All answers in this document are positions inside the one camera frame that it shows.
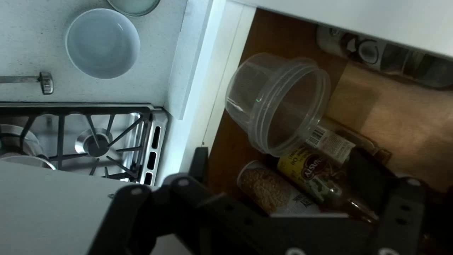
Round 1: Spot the glass jar of grains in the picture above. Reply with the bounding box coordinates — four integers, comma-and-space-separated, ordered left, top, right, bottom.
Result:
234, 159, 322, 218

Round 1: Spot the stainless steel saucepan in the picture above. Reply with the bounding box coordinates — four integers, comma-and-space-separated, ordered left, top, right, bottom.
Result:
0, 125, 55, 170

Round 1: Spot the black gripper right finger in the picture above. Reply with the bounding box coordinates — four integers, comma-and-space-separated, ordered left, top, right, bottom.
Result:
346, 147, 396, 213

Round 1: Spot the blue-grey bowl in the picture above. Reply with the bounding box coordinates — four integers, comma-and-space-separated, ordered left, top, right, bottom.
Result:
64, 9, 139, 79

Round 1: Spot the stainless steel gas stove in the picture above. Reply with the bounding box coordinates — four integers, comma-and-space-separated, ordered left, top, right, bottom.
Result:
0, 104, 168, 186

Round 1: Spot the yellow label bottle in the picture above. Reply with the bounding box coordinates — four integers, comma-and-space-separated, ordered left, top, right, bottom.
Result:
277, 147, 377, 224

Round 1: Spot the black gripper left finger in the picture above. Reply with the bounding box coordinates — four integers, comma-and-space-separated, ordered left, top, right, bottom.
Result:
188, 147, 207, 183

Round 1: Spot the long metal measuring spoon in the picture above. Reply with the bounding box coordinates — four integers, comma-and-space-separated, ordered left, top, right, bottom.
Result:
0, 71, 53, 95

